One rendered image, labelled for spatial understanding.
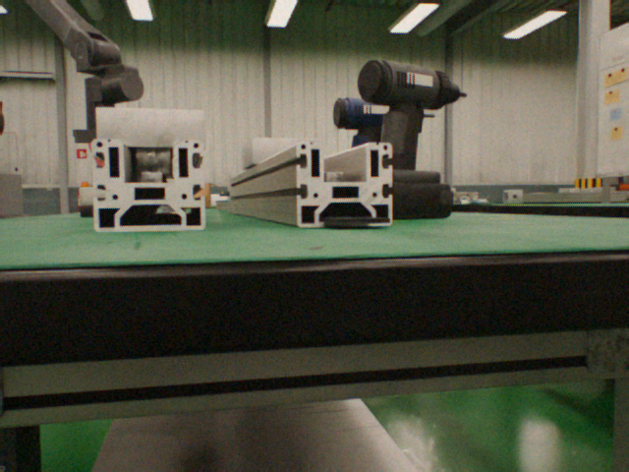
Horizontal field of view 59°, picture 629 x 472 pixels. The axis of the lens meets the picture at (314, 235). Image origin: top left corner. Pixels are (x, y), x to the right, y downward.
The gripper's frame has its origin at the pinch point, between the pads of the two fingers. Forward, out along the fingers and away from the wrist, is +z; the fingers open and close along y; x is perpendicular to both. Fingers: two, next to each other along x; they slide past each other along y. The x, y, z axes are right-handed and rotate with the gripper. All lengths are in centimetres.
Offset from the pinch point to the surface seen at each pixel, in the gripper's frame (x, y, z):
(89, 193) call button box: -3.9, -2.2, 3.5
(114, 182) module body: -68, 10, 4
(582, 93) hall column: 605, 596, -149
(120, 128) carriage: -61, 10, -2
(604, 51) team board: 216, 303, -95
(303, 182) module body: -68, 27, 4
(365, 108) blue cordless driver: -24, 49, -11
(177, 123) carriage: -61, 15, -2
